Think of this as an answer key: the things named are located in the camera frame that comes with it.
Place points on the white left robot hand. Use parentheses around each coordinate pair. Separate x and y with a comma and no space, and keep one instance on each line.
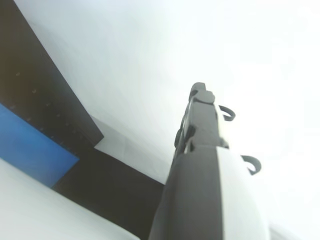
(197,187)

